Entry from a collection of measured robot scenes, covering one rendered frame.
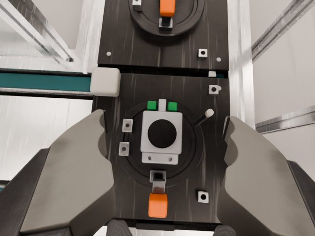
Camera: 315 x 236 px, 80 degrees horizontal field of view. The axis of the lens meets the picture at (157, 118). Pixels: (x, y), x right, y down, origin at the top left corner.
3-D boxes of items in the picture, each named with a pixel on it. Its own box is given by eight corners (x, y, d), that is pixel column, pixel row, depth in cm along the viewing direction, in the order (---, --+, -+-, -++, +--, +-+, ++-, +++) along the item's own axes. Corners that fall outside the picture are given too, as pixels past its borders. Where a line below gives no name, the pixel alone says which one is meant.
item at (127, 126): (132, 133, 30) (131, 132, 28) (123, 133, 30) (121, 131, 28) (133, 121, 30) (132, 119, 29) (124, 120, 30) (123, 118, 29)
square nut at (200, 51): (206, 60, 34) (207, 57, 34) (197, 59, 34) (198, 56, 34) (206, 52, 35) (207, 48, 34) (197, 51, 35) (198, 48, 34)
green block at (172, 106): (173, 118, 30) (176, 110, 25) (166, 117, 30) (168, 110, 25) (173, 110, 31) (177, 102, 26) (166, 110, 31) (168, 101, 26)
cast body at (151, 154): (175, 163, 25) (183, 166, 19) (143, 162, 25) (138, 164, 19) (177, 103, 27) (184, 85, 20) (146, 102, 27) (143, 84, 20)
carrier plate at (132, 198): (228, 220, 31) (234, 224, 29) (82, 212, 31) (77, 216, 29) (225, 82, 36) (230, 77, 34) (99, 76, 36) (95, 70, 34)
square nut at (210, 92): (216, 95, 33) (218, 93, 32) (207, 95, 33) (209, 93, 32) (216, 87, 33) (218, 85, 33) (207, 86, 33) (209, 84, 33)
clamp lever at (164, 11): (171, 28, 33) (174, 12, 25) (159, 28, 33) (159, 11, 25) (172, 6, 32) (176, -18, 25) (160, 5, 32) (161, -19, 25)
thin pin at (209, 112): (197, 126, 30) (213, 115, 22) (192, 126, 30) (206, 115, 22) (197, 121, 30) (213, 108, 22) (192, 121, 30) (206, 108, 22)
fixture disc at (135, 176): (201, 188, 30) (204, 190, 28) (113, 184, 30) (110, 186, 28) (201, 103, 33) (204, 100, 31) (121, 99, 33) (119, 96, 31)
